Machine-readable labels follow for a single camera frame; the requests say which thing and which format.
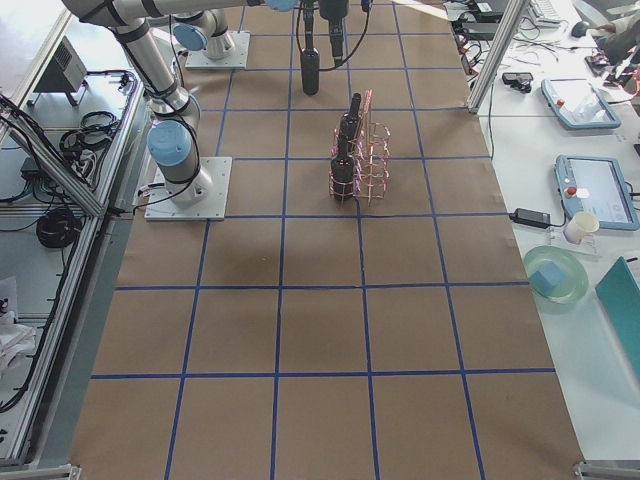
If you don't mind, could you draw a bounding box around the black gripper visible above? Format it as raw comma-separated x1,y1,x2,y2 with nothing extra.
299,0,319,53
319,0,349,64

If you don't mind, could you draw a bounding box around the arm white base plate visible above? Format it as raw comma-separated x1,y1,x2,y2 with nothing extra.
144,157,232,221
185,31,251,70

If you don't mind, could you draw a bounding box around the teal board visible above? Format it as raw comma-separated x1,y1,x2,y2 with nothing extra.
595,255,639,382

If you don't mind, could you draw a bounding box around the teach pendant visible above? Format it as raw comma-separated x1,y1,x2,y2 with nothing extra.
540,79,621,130
554,155,639,231

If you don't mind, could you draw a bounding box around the teach pendant near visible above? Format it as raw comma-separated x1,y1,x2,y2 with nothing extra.
554,155,639,231

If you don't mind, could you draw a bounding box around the aluminium frame post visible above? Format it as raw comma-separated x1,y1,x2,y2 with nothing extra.
467,0,529,114

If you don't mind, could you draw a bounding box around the dark bottle under basket handle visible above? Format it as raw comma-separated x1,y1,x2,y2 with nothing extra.
338,93,362,154

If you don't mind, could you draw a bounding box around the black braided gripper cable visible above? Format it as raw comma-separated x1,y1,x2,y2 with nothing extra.
319,0,374,72

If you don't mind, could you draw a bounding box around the dark bottle in basket corner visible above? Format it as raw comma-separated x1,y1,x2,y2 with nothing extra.
330,134,354,201

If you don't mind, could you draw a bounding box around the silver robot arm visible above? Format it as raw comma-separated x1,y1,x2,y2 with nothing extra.
64,1,349,208
172,9,251,70

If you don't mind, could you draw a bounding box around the grey electronics box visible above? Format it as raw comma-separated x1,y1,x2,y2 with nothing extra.
34,36,88,106

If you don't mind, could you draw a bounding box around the black power adapter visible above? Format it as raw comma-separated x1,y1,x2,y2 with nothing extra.
509,208,551,229

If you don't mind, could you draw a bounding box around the blue foam cube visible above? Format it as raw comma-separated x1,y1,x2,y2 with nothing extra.
529,261,566,296

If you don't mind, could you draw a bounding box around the green glass plate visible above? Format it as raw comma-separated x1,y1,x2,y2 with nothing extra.
523,246,589,304

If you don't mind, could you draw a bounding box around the teach pendant far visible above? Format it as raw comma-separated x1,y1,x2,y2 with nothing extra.
540,79,621,130

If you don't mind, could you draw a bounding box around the white paper cup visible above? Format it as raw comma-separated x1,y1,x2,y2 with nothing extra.
563,211,600,245

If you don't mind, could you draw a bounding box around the copper wire wine basket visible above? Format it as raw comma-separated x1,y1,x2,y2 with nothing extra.
329,89,391,204

